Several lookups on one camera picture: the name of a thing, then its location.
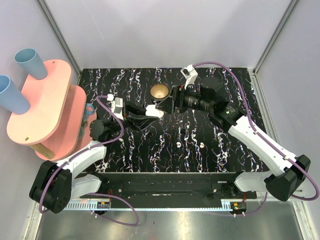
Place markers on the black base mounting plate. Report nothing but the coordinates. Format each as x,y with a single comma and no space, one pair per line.
173,190

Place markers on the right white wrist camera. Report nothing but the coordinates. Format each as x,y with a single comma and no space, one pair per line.
190,75

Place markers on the gold metal bowl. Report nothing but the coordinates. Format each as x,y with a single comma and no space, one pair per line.
159,91

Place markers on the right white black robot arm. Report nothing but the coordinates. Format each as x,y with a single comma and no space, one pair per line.
286,170

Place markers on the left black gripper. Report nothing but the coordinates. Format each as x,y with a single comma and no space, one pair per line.
125,114

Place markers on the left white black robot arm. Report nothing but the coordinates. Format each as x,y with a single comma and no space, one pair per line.
57,183

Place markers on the white earbud charging case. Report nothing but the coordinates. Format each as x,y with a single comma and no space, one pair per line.
151,111

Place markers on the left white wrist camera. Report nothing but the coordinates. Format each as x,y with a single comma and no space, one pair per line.
117,105

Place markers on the rear light blue cup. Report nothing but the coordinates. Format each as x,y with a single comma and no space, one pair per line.
30,61

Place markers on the pink two-tier wooden shelf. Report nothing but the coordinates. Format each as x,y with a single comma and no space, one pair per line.
52,124

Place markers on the front light blue cup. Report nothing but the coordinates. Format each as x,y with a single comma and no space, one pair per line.
11,98

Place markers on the light blue cup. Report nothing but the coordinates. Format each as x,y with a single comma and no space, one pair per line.
11,98
30,61

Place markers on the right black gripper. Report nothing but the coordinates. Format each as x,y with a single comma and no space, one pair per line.
178,94

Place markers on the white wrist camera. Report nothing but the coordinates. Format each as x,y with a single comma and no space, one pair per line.
117,105
190,75

